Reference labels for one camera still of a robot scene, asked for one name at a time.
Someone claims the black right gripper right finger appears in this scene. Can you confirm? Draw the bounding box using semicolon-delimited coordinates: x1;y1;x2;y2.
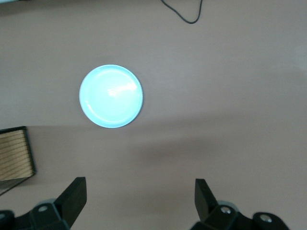
194;178;243;230

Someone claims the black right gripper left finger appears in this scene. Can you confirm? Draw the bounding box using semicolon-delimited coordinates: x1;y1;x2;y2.
14;177;88;230

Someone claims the light blue round plate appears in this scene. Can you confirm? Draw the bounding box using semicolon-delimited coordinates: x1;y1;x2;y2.
79;64;145;129

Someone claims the black wire mesh basket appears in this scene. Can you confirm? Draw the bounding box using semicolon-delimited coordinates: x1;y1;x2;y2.
0;126;38;196

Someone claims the thin black cable loop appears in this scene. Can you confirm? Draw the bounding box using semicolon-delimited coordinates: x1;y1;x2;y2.
160;0;203;24

